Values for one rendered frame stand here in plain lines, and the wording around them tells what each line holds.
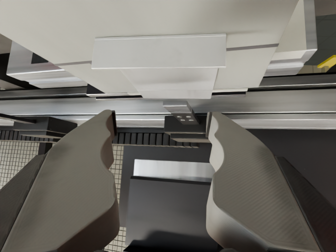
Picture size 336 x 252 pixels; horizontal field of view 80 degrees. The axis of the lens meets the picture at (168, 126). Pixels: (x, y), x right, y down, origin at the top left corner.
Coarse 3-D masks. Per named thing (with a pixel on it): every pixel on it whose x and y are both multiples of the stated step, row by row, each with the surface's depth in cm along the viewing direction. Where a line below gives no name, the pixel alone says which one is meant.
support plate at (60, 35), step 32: (0, 0) 11; (32, 0) 10; (64, 0) 10; (96, 0) 10; (128, 0) 10; (160, 0) 10; (192, 0) 10; (224, 0) 10; (256, 0) 10; (288, 0) 10; (0, 32) 13; (32, 32) 13; (64, 32) 13; (96, 32) 13; (128, 32) 13; (160, 32) 13; (192, 32) 12; (224, 32) 12; (256, 32) 12; (256, 64) 16
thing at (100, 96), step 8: (88, 88) 27; (96, 88) 26; (96, 96) 29; (104, 96) 28; (112, 96) 28; (120, 96) 28; (128, 96) 27; (136, 96) 27; (216, 96) 25; (224, 96) 24; (232, 96) 24; (240, 96) 24
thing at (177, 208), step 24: (144, 168) 24; (168, 168) 24; (192, 168) 23; (144, 192) 23; (168, 192) 22; (192, 192) 22; (144, 216) 22; (168, 216) 22; (192, 216) 21; (144, 240) 22; (168, 240) 21; (192, 240) 21
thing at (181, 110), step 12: (168, 108) 30; (180, 108) 29; (168, 120) 44; (180, 120) 39; (192, 120) 38; (204, 120) 42; (168, 132) 44; (180, 132) 43; (192, 132) 42; (204, 132) 42
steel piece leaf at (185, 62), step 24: (96, 48) 13; (120, 48) 13; (144, 48) 13; (168, 48) 13; (192, 48) 12; (216, 48) 12; (144, 72) 18; (168, 72) 18; (192, 72) 18; (216, 72) 17
